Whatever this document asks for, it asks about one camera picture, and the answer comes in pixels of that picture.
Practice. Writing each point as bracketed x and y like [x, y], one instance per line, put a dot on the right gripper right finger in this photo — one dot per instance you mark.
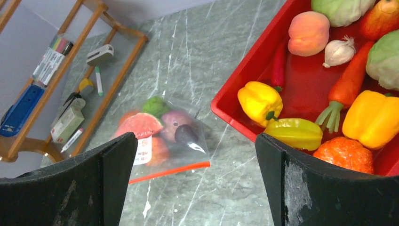
[306, 191]

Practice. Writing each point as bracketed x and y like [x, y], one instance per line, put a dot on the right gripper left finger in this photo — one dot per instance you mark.
[88, 189]

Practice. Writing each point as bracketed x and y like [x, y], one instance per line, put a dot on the watermelon slice toy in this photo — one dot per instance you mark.
[143, 125]

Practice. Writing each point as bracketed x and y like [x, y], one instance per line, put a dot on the clear zip top bag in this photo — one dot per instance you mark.
[182, 157]

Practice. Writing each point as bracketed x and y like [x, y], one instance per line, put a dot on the purple onion toy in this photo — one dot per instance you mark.
[171, 121]

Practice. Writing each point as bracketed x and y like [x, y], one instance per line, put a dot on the green lime toy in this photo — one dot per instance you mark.
[156, 106]

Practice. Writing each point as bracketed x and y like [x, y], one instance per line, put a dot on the dark purple fig toy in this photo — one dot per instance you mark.
[185, 134]

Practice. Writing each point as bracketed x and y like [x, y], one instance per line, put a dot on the yellow green starfruit toy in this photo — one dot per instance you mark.
[296, 132]

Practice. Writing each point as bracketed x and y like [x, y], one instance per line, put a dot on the white marker lower shelf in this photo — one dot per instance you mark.
[72, 139]

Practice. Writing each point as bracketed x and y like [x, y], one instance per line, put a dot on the green box lower shelf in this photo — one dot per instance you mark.
[67, 125]

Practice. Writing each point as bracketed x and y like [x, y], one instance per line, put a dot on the peach toy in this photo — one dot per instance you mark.
[308, 33]
[160, 152]

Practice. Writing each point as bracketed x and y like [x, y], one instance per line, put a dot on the orange bell pepper toy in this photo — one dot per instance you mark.
[372, 119]

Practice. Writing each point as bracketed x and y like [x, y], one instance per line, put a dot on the yellow black tape dispenser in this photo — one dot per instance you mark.
[76, 99]

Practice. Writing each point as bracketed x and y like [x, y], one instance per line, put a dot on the blue stapler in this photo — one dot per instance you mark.
[18, 113]

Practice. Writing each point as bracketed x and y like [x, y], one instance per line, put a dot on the orange carrot toy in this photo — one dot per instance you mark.
[345, 90]

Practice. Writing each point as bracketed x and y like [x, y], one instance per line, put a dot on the green tipped white marker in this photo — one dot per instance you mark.
[98, 81]

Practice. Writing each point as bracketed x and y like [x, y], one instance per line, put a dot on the red chili toy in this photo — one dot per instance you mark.
[279, 66]

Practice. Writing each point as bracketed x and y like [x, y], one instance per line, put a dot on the wooden shelf rack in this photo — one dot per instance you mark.
[10, 146]

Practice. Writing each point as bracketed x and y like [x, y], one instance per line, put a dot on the white stapler remover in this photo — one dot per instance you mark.
[100, 54]

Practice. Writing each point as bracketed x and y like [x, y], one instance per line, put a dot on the white garlic toy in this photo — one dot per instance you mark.
[338, 52]

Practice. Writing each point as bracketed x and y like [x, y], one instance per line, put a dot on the bundle of coloured markers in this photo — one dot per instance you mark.
[56, 52]

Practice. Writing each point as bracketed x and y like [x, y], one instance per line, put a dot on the green cabbage toy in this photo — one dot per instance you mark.
[383, 61]
[342, 13]

